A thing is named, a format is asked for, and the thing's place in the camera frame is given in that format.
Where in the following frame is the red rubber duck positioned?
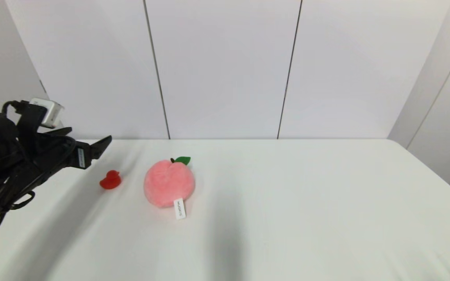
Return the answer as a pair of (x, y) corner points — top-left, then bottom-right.
(100, 170), (121, 190)

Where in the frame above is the pink plush peach toy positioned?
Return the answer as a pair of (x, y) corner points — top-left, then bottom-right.
(144, 157), (196, 220)

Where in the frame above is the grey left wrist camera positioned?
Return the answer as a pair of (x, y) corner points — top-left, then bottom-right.
(30, 98), (64, 128)

